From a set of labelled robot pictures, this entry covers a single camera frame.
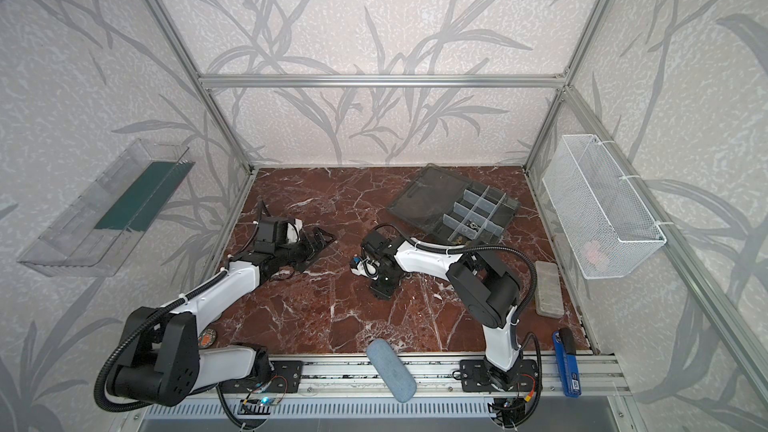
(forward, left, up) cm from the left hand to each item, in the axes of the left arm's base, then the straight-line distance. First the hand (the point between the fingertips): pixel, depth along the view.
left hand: (332, 236), depth 87 cm
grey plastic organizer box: (+17, -39, -10) cm, 44 cm away
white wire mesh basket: (-11, -63, +24) cm, 69 cm away
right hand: (-8, -15, -11) cm, 20 cm away
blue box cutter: (-27, -63, -6) cm, 68 cm away
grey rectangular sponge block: (-13, -63, -8) cm, 65 cm away
